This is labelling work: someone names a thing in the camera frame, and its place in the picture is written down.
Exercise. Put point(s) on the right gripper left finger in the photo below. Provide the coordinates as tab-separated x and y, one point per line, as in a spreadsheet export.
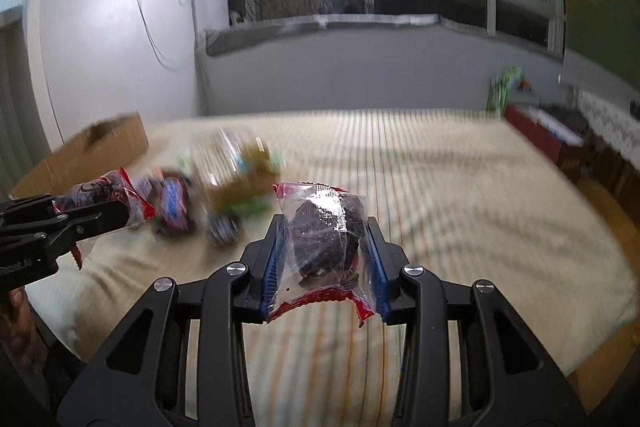
264	260

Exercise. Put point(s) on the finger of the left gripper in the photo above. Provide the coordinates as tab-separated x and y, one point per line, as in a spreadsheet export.
95	220

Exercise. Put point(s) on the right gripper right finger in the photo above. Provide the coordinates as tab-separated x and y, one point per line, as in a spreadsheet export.
389	274

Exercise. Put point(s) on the red clear snack packet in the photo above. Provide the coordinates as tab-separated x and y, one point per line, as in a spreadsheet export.
113	186

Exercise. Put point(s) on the dark cake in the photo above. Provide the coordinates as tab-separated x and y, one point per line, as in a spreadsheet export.
324	258

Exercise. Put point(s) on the brown Snickers bar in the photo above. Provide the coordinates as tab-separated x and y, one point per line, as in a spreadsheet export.
172	202

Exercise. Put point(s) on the black patterned candy packet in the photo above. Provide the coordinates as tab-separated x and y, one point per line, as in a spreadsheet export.
223	229

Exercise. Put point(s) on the dark green candy packet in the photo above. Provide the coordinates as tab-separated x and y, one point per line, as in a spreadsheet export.
249	207

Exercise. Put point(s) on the person's left hand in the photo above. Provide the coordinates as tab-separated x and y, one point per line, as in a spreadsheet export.
18	327

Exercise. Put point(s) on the cardboard box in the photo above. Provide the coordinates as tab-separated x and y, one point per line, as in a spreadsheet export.
104	146

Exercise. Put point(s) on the clear bag of bread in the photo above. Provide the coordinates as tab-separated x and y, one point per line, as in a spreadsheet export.
231	166

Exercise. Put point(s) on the green white carton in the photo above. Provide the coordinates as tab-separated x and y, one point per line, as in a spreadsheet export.
500	88

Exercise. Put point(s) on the red storage box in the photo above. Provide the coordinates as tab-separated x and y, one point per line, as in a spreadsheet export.
566	157

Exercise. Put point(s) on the white lace table cloth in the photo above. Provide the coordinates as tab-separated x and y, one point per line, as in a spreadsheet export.
617	128

